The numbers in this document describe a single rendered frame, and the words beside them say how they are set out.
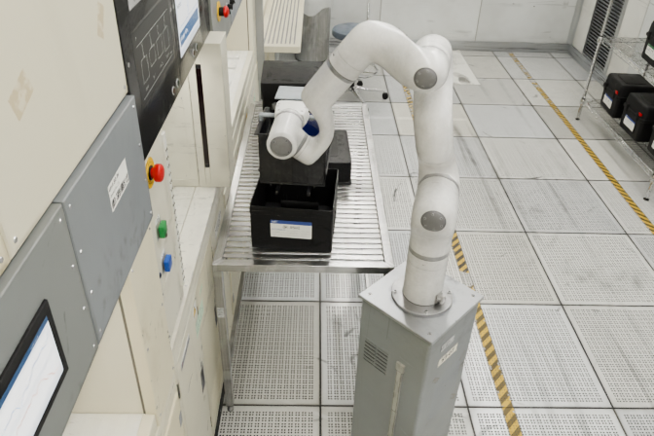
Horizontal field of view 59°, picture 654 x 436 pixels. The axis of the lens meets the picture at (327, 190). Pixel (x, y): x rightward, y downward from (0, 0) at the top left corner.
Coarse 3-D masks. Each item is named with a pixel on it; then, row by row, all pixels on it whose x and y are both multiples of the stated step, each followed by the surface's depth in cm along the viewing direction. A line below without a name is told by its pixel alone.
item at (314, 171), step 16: (288, 96) 180; (272, 112) 197; (256, 128) 182; (272, 160) 184; (288, 160) 184; (320, 160) 183; (272, 176) 187; (288, 176) 187; (304, 176) 186; (320, 176) 186
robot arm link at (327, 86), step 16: (320, 80) 148; (336, 80) 146; (304, 96) 152; (320, 96) 149; (336, 96) 150; (320, 112) 152; (320, 128) 156; (304, 144) 161; (320, 144) 159; (304, 160) 163
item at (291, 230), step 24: (336, 168) 211; (264, 192) 216; (288, 192) 218; (312, 192) 217; (336, 192) 201; (264, 216) 191; (288, 216) 190; (312, 216) 189; (264, 240) 197; (288, 240) 196; (312, 240) 195
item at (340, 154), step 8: (336, 136) 247; (344, 136) 248; (336, 144) 242; (344, 144) 242; (336, 152) 236; (344, 152) 236; (336, 160) 231; (344, 160) 231; (344, 168) 231; (344, 176) 233; (344, 184) 234
